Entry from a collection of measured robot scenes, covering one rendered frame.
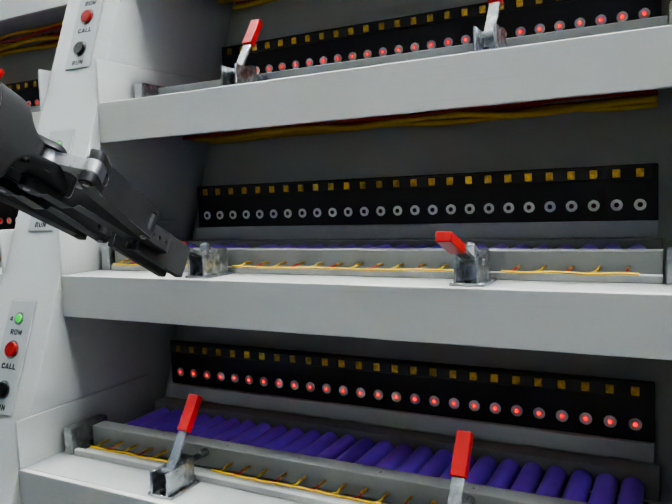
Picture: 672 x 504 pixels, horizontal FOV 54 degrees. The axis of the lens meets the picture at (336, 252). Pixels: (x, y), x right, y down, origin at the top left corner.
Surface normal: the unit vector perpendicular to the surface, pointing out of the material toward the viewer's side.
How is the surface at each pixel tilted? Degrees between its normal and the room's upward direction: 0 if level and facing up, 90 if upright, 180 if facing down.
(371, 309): 110
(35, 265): 90
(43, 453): 90
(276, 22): 90
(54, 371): 90
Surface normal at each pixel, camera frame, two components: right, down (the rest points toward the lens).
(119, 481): -0.04, -1.00
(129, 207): 0.95, 0.08
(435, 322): -0.47, 0.09
